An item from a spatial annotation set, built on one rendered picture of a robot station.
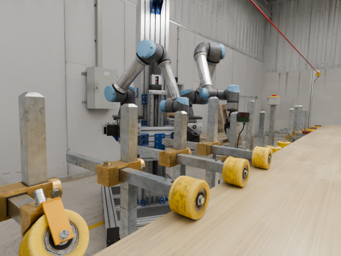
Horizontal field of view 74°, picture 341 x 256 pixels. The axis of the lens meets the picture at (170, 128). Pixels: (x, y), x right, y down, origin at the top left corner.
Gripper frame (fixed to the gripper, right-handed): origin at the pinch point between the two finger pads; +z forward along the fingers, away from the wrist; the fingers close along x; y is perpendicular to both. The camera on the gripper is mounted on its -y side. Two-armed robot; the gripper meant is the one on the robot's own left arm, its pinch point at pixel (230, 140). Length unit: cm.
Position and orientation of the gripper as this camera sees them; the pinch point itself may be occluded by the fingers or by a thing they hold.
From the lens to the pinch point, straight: 152.1
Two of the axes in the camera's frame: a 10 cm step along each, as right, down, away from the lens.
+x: -9.5, -0.5, 3.1
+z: -0.2, 9.9, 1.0
